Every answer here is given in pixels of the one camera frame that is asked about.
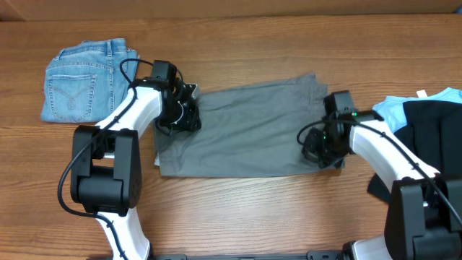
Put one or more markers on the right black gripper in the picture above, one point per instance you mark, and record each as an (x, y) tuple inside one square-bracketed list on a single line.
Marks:
[(312, 153)]

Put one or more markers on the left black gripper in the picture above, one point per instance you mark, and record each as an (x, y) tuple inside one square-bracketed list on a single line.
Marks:
[(188, 122)]

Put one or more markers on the grey shorts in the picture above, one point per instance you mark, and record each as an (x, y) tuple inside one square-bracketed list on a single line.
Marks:
[(246, 132)]

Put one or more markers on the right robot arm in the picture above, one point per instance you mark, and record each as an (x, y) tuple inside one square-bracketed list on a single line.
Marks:
[(424, 212)]

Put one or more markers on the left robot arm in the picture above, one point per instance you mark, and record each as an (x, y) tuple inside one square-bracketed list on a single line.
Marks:
[(103, 180)]

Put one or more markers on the light blue t-shirt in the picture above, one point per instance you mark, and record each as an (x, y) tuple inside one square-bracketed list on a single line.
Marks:
[(394, 109)]

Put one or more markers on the folded blue denim jeans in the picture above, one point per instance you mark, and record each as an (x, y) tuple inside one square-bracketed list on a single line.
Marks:
[(87, 82)]

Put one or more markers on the black garment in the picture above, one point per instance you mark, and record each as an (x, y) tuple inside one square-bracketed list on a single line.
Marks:
[(433, 134)]

